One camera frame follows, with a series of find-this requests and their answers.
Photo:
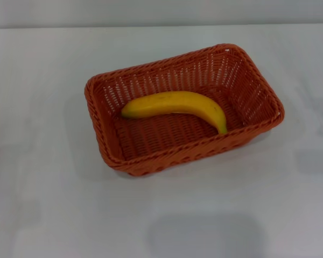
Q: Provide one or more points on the orange woven plastic basket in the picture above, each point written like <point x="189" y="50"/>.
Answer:
<point x="164" y="139"/>

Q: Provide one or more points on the yellow banana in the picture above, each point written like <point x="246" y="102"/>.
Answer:
<point x="175" y="103"/>

